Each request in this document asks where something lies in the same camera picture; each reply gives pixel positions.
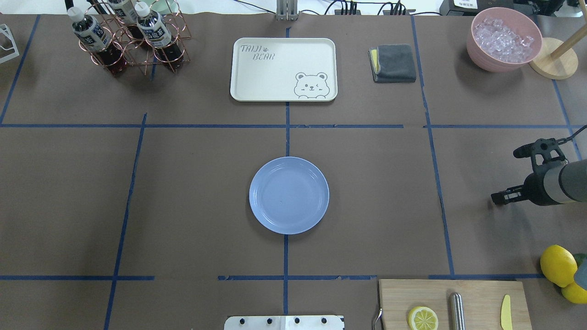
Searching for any lemon half slice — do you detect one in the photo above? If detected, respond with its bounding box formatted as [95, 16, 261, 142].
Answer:
[406, 306, 439, 330]

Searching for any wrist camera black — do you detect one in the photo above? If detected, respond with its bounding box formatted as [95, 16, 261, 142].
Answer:
[512, 138, 569, 174]

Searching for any yellow plastic knife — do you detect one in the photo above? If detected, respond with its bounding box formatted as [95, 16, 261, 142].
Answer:
[500, 294, 512, 330]

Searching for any yellow lemon back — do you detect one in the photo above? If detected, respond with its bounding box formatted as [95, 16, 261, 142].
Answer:
[560, 282, 587, 304]

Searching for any yellow lemon front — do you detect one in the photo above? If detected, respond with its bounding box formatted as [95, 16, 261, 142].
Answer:
[539, 245, 578, 288]

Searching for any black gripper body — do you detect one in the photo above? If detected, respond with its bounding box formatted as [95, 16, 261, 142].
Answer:
[523, 165, 567, 205]

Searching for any white wire cup rack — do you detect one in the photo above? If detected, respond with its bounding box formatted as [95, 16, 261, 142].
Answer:
[0, 24, 20, 63]

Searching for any cream bear tray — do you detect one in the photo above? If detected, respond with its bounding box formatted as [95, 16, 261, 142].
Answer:
[229, 38, 338, 102]

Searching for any aluminium frame post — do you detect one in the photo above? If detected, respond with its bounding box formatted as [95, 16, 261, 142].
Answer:
[276, 0, 299, 21]

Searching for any pink bowl of ice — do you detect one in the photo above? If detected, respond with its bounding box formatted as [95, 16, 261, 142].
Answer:
[467, 7, 543, 72]

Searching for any copper wire bottle rack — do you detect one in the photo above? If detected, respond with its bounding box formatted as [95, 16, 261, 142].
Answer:
[66, 0, 191, 69]

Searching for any steel muddler black tip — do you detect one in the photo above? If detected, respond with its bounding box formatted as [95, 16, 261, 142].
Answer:
[449, 292, 466, 330]

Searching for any yellow lemon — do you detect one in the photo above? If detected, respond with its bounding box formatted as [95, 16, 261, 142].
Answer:
[560, 282, 587, 304]
[539, 245, 578, 288]

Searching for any tea bottle white cap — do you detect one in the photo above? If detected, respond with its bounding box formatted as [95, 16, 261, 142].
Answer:
[67, 6, 127, 75]

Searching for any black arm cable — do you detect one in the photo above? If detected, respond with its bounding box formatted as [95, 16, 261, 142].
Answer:
[564, 124, 587, 143]

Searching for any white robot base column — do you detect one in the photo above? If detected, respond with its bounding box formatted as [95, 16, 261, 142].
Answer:
[224, 315, 345, 330]

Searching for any wooden cutting board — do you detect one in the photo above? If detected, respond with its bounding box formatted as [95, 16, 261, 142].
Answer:
[379, 279, 532, 330]

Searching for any green bowl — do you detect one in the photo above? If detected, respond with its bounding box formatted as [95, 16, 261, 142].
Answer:
[149, 0, 180, 14]

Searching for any blue plate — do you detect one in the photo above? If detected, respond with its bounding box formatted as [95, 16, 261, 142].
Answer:
[248, 156, 330, 235]

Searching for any wooden cup tree stand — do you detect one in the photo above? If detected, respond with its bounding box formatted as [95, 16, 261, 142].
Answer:
[530, 23, 587, 81]

